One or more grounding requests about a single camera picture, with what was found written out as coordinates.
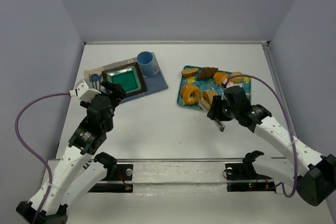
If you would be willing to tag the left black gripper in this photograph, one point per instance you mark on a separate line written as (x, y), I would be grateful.
(113, 91)

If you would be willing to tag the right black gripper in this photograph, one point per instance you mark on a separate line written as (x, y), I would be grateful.
(218, 109)

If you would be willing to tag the orange glazed donut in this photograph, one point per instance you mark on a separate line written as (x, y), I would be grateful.
(191, 95)

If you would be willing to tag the orange cream bun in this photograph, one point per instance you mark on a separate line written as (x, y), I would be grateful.
(184, 87)

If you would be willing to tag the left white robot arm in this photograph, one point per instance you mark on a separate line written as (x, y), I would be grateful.
(80, 167)

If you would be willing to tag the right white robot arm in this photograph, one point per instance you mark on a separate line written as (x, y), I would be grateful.
(311, 174)

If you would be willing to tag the pale plain donut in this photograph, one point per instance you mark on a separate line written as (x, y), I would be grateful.
(207, 98)

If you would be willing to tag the green square plate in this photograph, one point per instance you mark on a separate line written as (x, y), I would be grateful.
(129, 76)

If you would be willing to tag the blue plastic spoon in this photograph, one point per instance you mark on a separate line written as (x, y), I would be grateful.
(97, 79)

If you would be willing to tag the teal floral tray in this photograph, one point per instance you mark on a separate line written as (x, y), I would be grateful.
(206, 84)

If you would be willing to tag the orange twisted roll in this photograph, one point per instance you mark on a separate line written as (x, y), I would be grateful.
(219, 77)

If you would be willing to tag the blue cloth placemat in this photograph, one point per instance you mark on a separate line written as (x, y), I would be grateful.
(154, 83)

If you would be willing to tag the brown chocolate croissant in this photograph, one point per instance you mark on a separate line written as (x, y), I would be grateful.
(206, 72)

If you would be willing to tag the blue cup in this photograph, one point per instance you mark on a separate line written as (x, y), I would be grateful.
(145, 61)

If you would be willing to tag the sliced baguette piece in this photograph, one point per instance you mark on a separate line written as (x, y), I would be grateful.
(186, 73)

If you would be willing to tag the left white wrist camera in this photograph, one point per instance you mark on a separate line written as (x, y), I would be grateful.
(84, 91)

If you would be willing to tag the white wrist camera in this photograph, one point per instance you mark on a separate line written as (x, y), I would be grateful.
(233, 84)
(84, 91)

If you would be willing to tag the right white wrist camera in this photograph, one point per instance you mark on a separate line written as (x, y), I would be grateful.
(233, 84)

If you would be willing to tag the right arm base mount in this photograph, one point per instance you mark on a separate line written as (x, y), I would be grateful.
(241, 176)

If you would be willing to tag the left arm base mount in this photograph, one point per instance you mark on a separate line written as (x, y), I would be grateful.
(118, 177)

